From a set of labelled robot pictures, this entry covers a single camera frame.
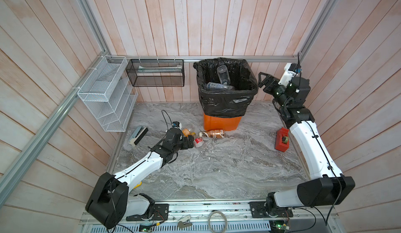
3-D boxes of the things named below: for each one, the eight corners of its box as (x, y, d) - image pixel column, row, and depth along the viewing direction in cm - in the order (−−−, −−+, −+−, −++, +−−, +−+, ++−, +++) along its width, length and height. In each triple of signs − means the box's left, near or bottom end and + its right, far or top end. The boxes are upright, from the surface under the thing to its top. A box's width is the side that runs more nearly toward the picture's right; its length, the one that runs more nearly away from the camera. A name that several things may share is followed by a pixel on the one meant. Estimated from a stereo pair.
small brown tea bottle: (199, 139, 101) (199, 134, 97) (199, 133, 104) (199, 129, 100) (224, 139, 101) (225, 134, 97) (223, 133, 104) (224, 129, 100)
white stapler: (129, 144, 100) (127, 141, 97) (141, 128, 108) (140, 124, 105) (136, 146, 98) (134, 143, 95) (148, 130, 106) (147, 127, 103)
